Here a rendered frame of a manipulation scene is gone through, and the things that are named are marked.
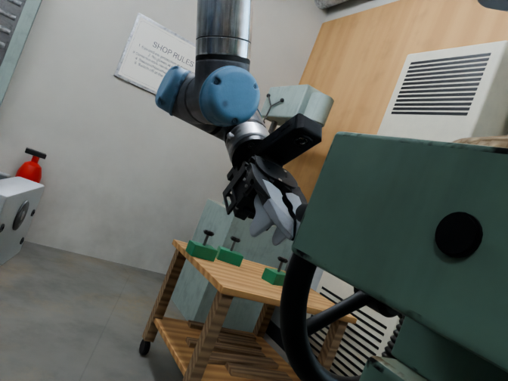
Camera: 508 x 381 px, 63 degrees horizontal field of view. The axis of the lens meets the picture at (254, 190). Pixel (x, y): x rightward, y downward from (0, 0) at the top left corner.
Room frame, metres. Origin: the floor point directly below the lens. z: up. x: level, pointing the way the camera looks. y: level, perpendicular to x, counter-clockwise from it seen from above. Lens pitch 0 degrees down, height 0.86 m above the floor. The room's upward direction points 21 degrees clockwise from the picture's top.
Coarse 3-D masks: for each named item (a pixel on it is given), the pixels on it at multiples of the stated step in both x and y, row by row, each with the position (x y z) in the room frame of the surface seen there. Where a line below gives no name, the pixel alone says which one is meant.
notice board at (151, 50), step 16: (144, 16) 2.83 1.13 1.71; (144, 32) 2.85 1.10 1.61; (160, 32) 2.90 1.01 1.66; (128, 48) 2.82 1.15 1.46; (144, 48) 2.87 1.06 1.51; (160, 48) 2.92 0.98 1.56; (176, 48) 2.97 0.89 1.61; (192, 48) 3.02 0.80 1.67; (128, 64) 2.84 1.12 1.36; (144, 64) 2.89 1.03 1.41; (160, 64) 2.94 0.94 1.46; (176, 64) 2.99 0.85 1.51; (192, 64) 3.04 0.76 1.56; (128, 80) 2.86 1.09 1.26; (144, 80) 2.90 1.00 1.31; (160, 80) 2.95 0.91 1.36
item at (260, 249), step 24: (288, 96) 2.62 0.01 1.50; (312, 96) 2.42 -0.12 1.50; (264, 120) 2.76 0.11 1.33; (216, 216) 2.57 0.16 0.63; (216, 240) 2.46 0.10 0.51; (240, 240) 2.43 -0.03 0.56; (264, 240) 2.51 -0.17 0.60; (288, 240) 2.59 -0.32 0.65; (264, 264) 2.54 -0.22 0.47; (192, 288) 2.53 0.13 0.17; (192, 312) 2.42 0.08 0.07; (240, 312) 2.52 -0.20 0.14
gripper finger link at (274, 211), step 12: (264, 180) 0.53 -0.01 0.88; (276, 192) 0.53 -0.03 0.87; (264, 204) 0.51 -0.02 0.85; (276, 204) 0.50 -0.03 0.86; (264, 216) 0.52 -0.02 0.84; (276, 216) 0.49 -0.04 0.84; (288, 216) 0.49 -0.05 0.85; (252, 228) 0.53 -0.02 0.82; (264, 228) 0.51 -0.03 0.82; (288, 228) 0.48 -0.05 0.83
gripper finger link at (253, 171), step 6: (246, 168) 0.55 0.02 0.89; (252, 168) 0.54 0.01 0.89; (252, 174) 0.53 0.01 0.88; (258, 174) 0.54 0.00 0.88; (246, 180) 0.54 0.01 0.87; (252, 180) 0.53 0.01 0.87; (258, 180) 0.52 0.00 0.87; (252, 186) 0.52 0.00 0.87; (258, 186) 0.52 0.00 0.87; (264, 186) 0.52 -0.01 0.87; (258, 192) 0.52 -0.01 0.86; (264, 192) 0.51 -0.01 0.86; (264, 198) 0.51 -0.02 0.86; (270, 198) 0.50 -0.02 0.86
